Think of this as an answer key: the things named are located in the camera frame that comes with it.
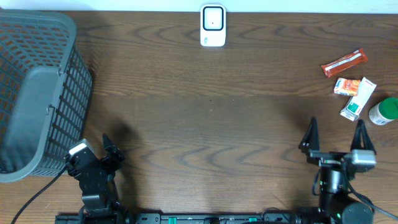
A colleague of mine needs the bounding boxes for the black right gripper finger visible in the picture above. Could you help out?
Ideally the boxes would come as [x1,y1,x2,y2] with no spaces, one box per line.
[298,117,320,154]
[350,119,376,154]

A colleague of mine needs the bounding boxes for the white green carton box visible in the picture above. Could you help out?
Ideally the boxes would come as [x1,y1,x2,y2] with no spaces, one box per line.
[340,77,377,121]

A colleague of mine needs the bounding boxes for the green lid seasoning jar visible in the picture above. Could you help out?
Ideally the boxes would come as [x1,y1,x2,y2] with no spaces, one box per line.
[369,97,398,125]

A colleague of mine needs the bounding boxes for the orange tissue pack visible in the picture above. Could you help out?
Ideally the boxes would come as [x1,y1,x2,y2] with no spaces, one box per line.
[333,78,361,96]

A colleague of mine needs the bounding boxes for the red chocolate bar wrapper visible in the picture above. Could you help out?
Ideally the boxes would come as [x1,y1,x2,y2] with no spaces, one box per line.
[321,49,368,77]

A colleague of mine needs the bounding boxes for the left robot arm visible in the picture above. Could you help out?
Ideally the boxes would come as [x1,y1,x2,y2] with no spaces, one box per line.
[65,134,130,223]

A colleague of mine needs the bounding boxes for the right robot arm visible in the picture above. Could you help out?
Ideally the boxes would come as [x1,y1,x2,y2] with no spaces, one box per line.
[291,117,376,223]

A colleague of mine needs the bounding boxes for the white barcode scanner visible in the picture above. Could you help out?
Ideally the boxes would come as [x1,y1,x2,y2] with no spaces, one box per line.
[200,4,226,47]

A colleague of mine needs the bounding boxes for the grey plastic shopping basket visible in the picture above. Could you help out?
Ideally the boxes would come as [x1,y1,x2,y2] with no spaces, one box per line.
[1,9,93,183]

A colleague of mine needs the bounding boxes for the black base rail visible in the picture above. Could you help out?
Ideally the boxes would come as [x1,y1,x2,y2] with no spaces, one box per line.
[54,210,312,224]

